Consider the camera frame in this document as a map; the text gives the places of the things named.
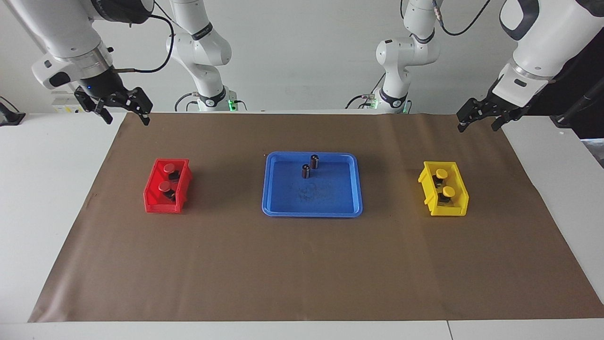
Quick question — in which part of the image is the black device with cable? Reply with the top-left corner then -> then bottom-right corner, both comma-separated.
0,97 -> 25,127

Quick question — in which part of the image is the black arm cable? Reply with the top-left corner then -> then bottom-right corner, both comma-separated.
432,0 -> 494,37
113,0 -> 176,74

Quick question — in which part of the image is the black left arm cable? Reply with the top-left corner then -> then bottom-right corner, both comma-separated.
432,0 -> 494,37

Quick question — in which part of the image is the white wall socket box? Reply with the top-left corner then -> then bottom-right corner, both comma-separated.
51,92 -> 88,114

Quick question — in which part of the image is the red plastic bin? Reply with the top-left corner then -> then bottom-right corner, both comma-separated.
143,158 -> 193,214

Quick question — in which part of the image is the black base cable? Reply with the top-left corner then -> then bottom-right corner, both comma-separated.
345,73 -> 385,110
174,92 -> 199,112

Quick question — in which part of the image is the red push button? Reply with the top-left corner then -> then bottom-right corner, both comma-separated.
158,182 -> 178,204
163,162 -> 181,185

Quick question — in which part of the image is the black stand bar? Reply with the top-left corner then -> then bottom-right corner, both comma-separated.
550,80 -> 604,129

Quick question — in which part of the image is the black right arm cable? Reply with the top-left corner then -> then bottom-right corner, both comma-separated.
113,0 -> 176,74

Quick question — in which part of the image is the yellow plastic bin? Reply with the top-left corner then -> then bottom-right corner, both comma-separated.
418,161 -> 470,217

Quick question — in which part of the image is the brown paper table mat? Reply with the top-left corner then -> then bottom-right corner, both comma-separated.
27,112 -> 604,323

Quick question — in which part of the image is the blue plastic tray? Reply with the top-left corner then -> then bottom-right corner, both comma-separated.
262,151 -> 363,218

